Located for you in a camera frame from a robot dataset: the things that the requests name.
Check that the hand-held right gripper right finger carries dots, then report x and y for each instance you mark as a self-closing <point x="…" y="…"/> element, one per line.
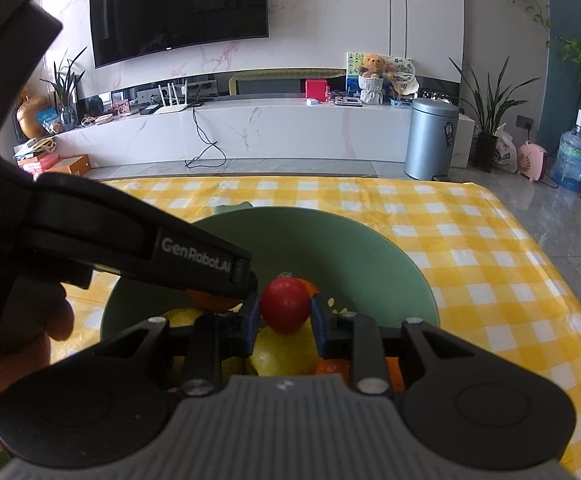
<point x="321" y="332"/>

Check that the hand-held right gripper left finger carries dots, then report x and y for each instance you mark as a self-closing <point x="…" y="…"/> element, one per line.
<point x="250" y="322"/>

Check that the red cherry tomato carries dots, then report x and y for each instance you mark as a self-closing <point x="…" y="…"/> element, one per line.
<point x="285" y="305"/>

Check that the green colander bowl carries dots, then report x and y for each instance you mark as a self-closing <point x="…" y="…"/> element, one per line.
<point x="345" y="260"/>

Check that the person's left hand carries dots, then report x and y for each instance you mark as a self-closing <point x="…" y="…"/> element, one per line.
<point x="5" y="380"/>

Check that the yellow apple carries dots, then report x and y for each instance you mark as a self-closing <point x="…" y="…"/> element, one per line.
<point x="285" y="355"/>

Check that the orange flat box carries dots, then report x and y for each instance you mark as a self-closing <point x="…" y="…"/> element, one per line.
<point x="68" y="165"/>

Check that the golden gourd ornament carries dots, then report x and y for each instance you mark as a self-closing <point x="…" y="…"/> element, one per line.
<point x="30" y="117"/>

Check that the plant in glass vase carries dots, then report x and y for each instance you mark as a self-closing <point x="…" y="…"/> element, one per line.
<point x="65" y="90"/>

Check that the white wifi router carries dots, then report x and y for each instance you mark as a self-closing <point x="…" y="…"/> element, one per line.
<point x="168" y="106"/>

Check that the yellow checkered tablecloth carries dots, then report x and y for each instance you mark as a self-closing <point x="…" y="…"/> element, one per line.
<point x="470" y="260"/>

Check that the white marble media console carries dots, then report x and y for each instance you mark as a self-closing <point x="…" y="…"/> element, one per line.
<point x="295" y="130"/>

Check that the silver pedal trash can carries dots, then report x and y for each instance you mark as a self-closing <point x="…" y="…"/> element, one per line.
<point x="430" y="140"/>

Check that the red box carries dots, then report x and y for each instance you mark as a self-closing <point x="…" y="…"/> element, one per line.
<point x="315" y="90"/>

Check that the small white side cabinet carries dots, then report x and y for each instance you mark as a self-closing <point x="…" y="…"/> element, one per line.
<point x="467" y="140"/>

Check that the white plastic bag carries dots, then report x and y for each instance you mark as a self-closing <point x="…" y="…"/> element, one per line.
<point x="504" y="152"/>

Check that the teddy bear in basket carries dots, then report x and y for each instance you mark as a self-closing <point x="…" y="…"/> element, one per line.
<point x="372" y="77"/>

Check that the small landscape painting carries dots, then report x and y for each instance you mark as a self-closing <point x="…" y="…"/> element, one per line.
<point x="354" y="72"/>

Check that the pink fan heater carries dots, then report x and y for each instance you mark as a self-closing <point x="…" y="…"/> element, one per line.
<point x="531" y="160"/>

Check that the round painted hand fan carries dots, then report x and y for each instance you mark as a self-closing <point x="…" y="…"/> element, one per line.
<point x="403" y="72"/>

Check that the tall potted leafy plant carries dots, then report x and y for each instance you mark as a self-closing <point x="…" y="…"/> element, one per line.
<point x="487" y="110"/>

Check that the large blue water bottle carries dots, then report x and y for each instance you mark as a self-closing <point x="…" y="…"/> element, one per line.
<point x="572" y="155"/>

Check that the black wall television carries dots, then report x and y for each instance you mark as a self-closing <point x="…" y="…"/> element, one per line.
<point x="180" y="5"/>

